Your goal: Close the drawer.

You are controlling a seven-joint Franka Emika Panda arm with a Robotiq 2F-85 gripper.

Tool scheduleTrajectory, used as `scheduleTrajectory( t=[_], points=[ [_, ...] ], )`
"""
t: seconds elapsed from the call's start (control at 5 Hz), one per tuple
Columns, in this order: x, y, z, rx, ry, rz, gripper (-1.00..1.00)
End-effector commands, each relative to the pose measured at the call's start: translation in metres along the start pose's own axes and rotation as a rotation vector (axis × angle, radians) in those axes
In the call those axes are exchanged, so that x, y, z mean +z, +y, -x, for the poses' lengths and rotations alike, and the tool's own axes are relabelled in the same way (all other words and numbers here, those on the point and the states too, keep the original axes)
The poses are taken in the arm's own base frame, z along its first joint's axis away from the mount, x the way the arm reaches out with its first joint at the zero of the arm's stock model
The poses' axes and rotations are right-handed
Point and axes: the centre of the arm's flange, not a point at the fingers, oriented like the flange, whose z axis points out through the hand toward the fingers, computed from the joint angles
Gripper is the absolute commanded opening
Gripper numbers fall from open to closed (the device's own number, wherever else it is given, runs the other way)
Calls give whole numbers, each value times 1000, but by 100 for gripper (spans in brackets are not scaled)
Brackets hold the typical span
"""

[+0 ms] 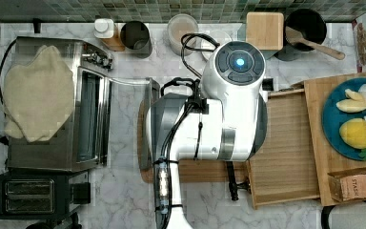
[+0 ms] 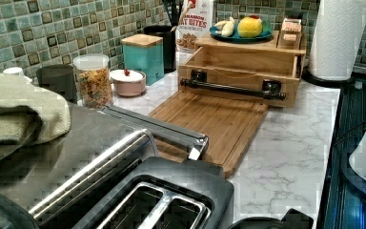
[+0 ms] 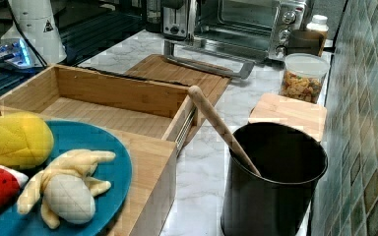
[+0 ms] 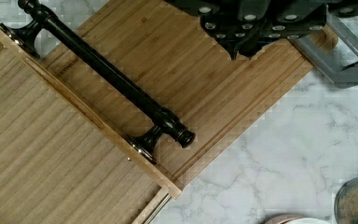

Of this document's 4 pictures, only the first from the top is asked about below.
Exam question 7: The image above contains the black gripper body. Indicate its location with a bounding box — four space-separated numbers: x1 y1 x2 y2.
226 161 238 201

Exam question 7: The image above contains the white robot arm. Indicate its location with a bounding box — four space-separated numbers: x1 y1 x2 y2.
146 41 267 229

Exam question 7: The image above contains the wooden drawer cabinet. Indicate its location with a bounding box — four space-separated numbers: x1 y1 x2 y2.
298 73 366 206

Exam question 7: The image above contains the tea box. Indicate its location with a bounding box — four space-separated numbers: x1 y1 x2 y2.
329 175 366 201

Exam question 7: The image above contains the teal plate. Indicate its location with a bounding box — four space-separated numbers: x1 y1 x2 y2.
322 78 366 161

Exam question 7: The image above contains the yellow plush lemon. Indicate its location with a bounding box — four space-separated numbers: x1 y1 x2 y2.
339 118 366 149

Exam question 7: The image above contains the clear empty jar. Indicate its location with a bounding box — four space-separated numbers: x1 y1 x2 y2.
200 31 232 60

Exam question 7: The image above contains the plush peeled banana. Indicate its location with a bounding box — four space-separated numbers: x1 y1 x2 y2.
336 84 366 113

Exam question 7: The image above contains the wooden block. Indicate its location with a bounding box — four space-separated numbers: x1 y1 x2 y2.
246 12 284 51

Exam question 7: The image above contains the silver toaster oven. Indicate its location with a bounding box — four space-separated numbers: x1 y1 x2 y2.
2 36 159 173

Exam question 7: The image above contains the wooden spoon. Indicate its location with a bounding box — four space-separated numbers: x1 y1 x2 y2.
285 26 345 60

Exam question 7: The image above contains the clear cereal container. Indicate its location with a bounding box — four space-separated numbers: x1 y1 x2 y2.
167 13 198 55

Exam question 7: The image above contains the dark metal cup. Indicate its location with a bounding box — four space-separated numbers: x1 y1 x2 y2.
120 21 153 58

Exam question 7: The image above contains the black utensil holder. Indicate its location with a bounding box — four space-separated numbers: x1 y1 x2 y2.
274 9 327 61

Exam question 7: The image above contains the white lidded bottle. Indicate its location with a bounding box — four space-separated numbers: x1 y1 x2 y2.
93 18 114 39

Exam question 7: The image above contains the beige cloth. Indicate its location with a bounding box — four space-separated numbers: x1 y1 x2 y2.
3 45 74 142

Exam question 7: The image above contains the black slot toaster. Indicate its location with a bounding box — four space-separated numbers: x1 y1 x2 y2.
0 171 92 220

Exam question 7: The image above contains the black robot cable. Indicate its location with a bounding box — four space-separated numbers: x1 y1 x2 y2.
153 32 221 229

